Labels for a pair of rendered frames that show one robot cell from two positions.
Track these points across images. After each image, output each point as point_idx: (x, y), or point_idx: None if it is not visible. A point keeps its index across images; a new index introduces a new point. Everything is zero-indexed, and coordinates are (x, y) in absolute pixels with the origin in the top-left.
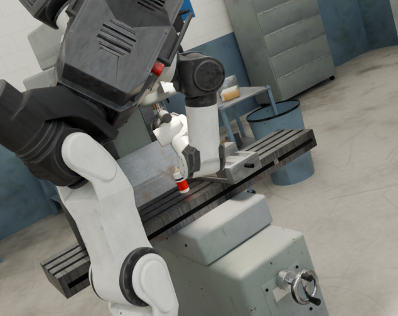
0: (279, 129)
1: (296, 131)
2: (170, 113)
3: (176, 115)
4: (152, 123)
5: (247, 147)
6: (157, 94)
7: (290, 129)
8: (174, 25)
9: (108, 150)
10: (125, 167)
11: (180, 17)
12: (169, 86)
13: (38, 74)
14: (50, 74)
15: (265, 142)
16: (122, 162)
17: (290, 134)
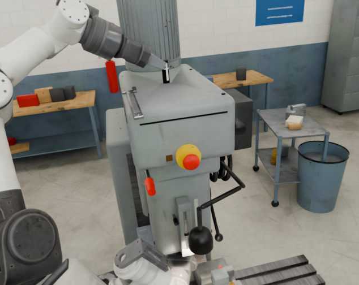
0: (304, 257)
1: (317, 280)
2: (188, 257)
3: (192, 263)
4: (167, 260)
5: (264, 265)
6: (177, 249)
7: (314, 269)
8: (239, 142)
9: (141, 217)
10: (151, 234)
11: (249, 136)
12: (189, 252)
13: (106, 130)
14: (107, 148)
15: (282, 272)
16: (150, 229)
17: (310, 281)
